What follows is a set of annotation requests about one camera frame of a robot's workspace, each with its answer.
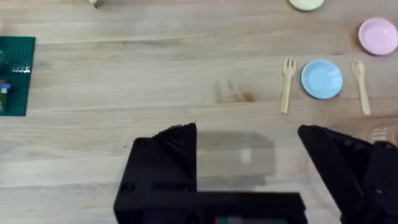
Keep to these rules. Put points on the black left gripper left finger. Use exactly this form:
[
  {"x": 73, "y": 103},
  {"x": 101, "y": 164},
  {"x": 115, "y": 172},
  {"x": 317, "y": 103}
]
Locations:
[{"x": 161, "y": 168}]

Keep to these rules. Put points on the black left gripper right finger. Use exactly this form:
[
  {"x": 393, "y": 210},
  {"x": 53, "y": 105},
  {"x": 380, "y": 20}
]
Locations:
[{"x": 345, "y": 165}]

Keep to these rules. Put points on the clear plastic container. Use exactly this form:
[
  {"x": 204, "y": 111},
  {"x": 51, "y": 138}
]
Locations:
[{"x": 382, "y": 134}]

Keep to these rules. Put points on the blue plate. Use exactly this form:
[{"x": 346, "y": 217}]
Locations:
[{"x": 321, "y": 79}]

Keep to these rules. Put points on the pink plate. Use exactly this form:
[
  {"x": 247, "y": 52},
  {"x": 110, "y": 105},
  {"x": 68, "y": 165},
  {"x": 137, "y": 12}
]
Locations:
[{"x": 378, "y": 36}]

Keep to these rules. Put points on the pale yellow-green plate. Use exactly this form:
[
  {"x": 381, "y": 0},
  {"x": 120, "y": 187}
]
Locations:
[{"x": 306, "y": 3}]

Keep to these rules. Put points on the wooden spoon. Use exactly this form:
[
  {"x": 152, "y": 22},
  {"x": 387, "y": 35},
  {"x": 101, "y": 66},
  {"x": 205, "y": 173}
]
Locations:
[{"x": 361, "y": 85}]

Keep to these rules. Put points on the wooden fork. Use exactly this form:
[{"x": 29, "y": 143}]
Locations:
[{"x": 286, "y": 84}]

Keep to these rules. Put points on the green board with toy blocks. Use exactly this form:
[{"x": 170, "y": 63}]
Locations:
[{"x": 15, "y": 77}]

